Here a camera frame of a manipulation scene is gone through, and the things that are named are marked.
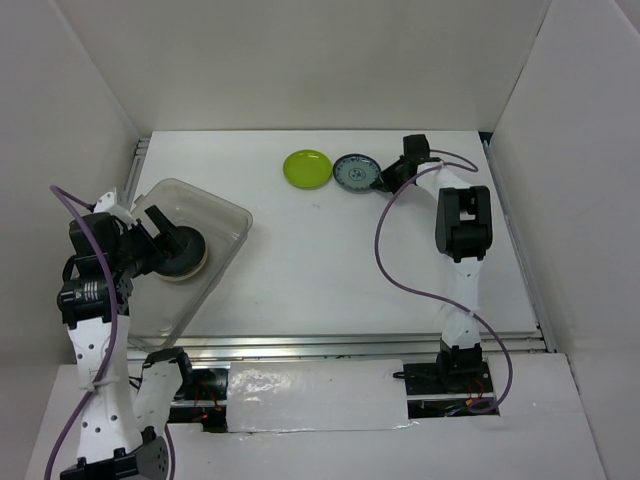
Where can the blue patterned plate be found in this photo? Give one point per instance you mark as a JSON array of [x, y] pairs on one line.
[[356, 173]]

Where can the yellow brown patterned plate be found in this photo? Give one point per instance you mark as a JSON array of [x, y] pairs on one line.
[[182, 276]]

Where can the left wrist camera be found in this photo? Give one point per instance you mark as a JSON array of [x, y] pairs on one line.
[[109, 203]]

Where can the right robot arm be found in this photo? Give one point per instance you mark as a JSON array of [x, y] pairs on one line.
[[463, 235]]

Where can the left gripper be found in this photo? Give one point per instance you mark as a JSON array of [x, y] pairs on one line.
[[166, 239]]

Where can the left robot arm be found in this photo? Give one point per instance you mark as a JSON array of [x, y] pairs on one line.
[[123, 419]]

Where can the black plate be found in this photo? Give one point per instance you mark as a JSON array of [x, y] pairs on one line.
[[195, 252]]

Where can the clear plastic bin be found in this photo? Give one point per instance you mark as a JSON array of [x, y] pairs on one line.
[[159, 311]]

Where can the green plate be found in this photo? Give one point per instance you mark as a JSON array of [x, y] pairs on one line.
[[307, 169]]

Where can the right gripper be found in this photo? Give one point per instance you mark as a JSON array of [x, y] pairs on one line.
[[386, 181]]

